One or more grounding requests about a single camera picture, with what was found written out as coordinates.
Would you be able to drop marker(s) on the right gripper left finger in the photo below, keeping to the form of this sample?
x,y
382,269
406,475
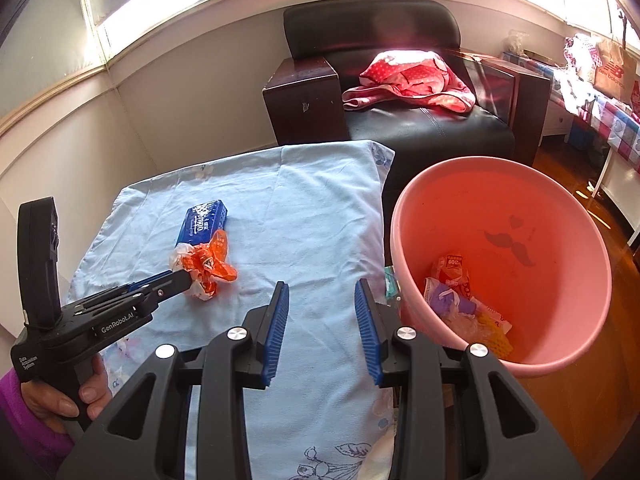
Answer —
x,y
141,434

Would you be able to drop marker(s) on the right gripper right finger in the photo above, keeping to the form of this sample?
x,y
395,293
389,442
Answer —
x,y
500,432

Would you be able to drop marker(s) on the yellow sponge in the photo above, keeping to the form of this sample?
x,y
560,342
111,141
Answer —
x,y
491,335

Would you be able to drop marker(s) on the purple glove with string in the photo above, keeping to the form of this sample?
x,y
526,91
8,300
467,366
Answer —
x,y
444,300

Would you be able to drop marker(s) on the dark red wrapper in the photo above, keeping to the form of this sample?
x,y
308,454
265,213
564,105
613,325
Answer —
x,y
451,271

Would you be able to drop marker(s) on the red white plastic bag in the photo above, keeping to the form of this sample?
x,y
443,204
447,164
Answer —
x,y
206,264

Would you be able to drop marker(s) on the blue Tempo tissue pack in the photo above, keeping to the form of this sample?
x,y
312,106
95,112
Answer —
x,y
201,222

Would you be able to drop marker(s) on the purple sleeve forearm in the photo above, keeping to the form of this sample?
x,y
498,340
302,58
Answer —
x,y
28,446

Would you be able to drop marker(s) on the left hand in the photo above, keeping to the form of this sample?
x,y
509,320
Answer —
x,y
51,406

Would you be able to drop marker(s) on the pink plastic basin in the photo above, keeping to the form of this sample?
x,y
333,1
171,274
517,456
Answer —
x,y
532,251

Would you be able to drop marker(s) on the light blue floral cloth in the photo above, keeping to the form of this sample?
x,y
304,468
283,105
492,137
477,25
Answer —
x,y
307,215

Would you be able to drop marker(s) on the checkered tablecloth table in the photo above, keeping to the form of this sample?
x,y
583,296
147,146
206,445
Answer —
x,y
619,176

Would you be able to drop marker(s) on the red dotted garment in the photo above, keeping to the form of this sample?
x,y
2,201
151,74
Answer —
x,y
417,78

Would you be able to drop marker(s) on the brown paper shopping bag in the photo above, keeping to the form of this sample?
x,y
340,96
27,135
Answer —
x,y
617,74

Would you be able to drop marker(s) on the pink checkered cloth bundle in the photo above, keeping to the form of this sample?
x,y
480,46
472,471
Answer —
x,y
581,52

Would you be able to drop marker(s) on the black leather armchair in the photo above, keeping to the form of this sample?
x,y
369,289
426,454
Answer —
x,y
332,42

